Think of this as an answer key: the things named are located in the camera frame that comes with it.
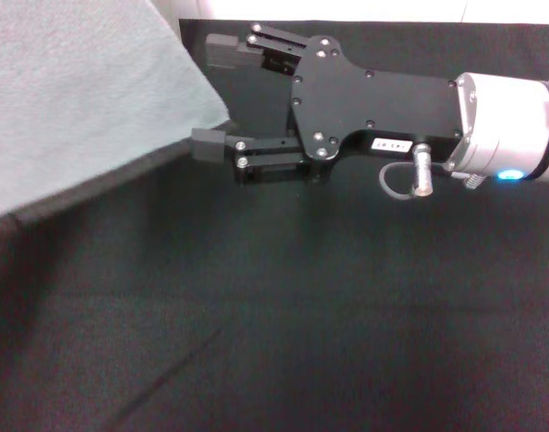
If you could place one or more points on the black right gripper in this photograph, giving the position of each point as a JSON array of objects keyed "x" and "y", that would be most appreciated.
[{"x": 369, "y": 112}]

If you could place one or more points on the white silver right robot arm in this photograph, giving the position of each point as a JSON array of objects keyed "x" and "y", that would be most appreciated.
[{"x": 508, "y": 126}]

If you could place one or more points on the black tablecloth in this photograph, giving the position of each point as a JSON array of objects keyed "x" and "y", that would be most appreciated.
[{"x": 274, "y": 292}]

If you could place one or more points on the yellow grey towel black edge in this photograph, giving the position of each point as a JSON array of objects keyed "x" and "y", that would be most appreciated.
[{"x": 76, "y": 99}]

